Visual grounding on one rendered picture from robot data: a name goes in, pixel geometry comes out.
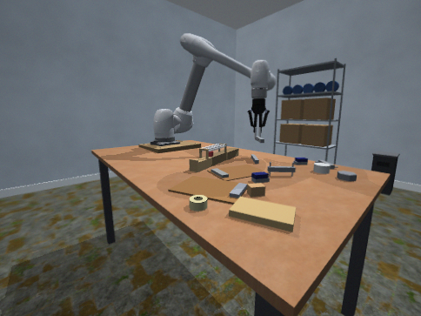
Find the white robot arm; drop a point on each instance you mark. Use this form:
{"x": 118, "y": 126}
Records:
{"x": 167, "y": 123}

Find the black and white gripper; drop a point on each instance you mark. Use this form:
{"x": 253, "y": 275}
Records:
{"x": 258, "y": 107}

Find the beige tape roll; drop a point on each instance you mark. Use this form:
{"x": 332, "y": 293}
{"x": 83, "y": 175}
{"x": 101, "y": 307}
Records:
{"x": 198, "y": 203}

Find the grey cylinder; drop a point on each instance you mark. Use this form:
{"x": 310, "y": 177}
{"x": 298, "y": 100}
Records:
{"x": 322, "y": 168}

